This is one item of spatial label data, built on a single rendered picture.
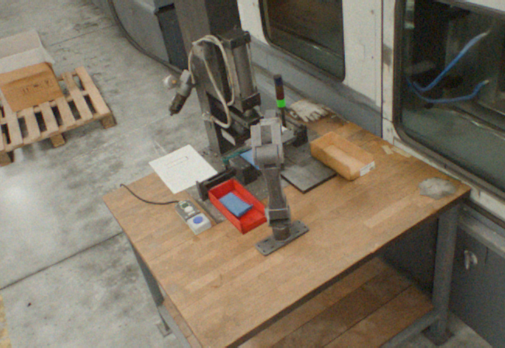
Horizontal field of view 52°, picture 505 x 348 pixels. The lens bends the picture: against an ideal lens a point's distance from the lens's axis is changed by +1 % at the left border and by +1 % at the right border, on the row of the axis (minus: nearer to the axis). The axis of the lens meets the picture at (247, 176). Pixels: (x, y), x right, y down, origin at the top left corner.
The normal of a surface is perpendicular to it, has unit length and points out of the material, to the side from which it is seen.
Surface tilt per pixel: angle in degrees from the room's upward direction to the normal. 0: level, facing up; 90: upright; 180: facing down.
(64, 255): 0
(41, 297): 0
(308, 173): 0
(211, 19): 90
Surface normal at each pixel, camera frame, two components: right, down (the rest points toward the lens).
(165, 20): 0.48, 0.47
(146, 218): -0.16, -0.78
